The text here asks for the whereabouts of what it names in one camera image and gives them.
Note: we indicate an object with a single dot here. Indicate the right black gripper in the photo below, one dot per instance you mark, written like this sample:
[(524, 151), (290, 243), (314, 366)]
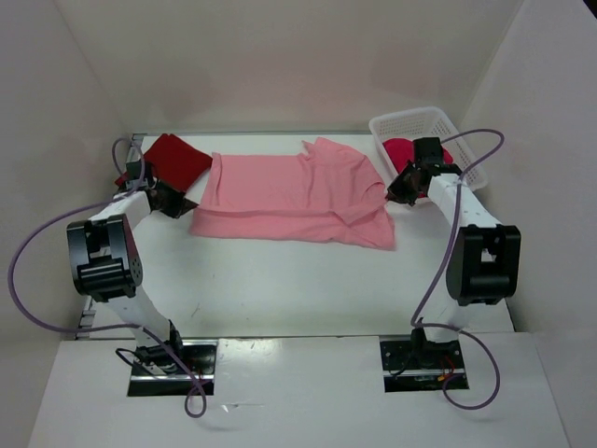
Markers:
[(406, 185)]

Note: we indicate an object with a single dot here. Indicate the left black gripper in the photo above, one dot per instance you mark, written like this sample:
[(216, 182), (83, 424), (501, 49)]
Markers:
[(169, 201)]

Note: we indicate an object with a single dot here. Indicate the dark red t-shirt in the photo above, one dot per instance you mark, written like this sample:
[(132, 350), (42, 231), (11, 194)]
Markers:
[(175, 163)]

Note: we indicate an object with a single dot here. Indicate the light pink t-shirt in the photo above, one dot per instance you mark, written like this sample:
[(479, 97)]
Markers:
[(328, 193)]

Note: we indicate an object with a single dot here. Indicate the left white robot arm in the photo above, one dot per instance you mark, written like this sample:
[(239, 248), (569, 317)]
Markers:
[(106, 264)]

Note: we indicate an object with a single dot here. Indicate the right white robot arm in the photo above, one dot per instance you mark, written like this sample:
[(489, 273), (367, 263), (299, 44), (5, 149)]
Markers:
[(481, 264)]

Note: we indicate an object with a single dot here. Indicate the magenta t-shirt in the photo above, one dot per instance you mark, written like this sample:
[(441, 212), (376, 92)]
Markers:
[(403, 152)]

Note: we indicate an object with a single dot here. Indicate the white plastic basket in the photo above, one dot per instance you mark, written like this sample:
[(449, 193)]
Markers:
[(425, 121)]

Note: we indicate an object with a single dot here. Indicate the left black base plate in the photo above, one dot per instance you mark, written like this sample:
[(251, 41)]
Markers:
[(149, 380)]

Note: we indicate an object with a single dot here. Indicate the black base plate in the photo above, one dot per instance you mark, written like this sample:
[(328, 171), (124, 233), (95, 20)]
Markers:
[(149, 380), (406, 370)]

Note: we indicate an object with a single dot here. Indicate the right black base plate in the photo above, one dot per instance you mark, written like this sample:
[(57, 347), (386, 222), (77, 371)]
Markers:
[(406, 370)]

